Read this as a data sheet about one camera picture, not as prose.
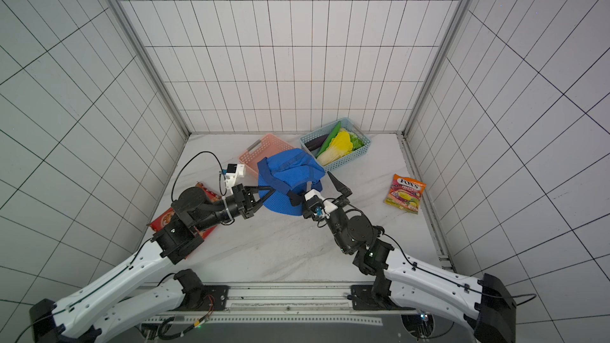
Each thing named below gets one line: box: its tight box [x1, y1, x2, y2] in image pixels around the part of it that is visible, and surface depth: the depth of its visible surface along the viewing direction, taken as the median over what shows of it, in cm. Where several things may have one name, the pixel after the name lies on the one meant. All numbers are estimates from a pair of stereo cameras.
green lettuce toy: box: [349, 131, 366, 151], surface depth 108 cm
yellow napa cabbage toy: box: [316, 127, 354, 167], surface depth 106 cm
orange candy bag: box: [384, 173, 428, 215], surface depth 97 cm
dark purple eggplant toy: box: [304, 133, 330, 152], surface depth 113 cm
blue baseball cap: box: [257, 147, 326, 216], surface depth 61 cm
